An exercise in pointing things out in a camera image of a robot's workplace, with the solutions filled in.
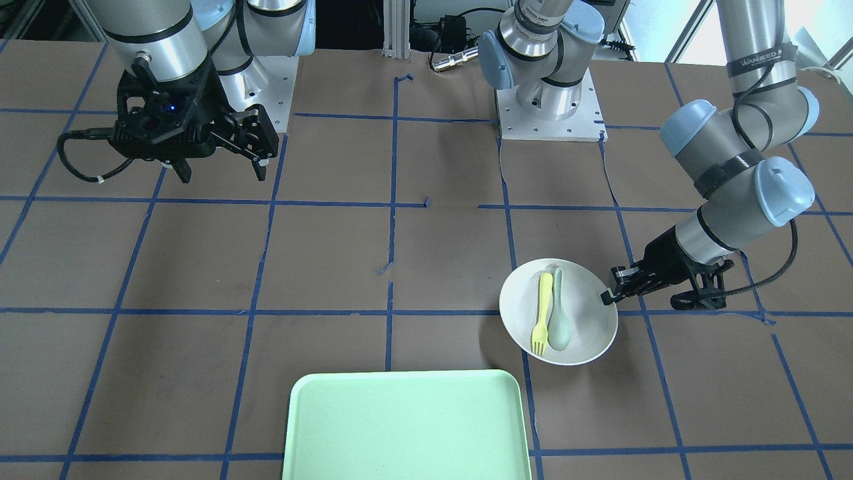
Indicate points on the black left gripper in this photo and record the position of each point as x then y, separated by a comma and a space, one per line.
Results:
668, 256

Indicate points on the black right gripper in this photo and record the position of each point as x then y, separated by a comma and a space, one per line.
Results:
214, 101

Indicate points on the white round plate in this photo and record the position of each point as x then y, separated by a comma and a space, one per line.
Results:
592, 325

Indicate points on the sage green plastic spoon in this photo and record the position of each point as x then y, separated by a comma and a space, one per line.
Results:
558, 324

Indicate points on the yellow plastic fork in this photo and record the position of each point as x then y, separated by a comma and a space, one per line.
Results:
539, 332

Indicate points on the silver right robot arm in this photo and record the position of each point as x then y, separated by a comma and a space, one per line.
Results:
177, 35

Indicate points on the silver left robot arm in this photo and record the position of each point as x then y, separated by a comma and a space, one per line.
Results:
597, 205

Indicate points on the light green tray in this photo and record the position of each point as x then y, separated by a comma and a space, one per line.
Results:
465, 424

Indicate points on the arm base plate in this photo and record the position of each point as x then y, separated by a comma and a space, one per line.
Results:
268, 81

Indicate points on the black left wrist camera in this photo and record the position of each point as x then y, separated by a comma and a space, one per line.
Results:
707, 288

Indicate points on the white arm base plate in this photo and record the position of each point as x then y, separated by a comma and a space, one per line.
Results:
541, 112

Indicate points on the aluminium frame post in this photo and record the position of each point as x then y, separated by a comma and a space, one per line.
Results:
396, 20

